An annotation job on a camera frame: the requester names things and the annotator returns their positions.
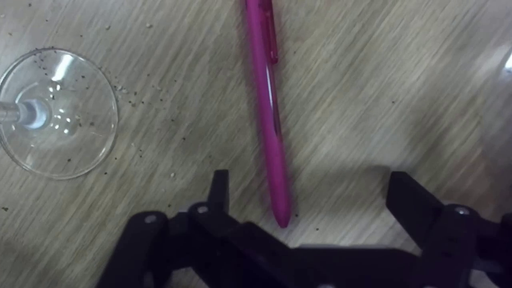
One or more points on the purple pen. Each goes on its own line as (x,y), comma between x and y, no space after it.
(269,107)

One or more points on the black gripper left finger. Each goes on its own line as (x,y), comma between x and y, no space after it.
(213,241)

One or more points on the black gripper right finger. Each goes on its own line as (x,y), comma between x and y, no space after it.
(449,235)

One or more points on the clear wine glass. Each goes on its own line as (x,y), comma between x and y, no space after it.
(58,115)

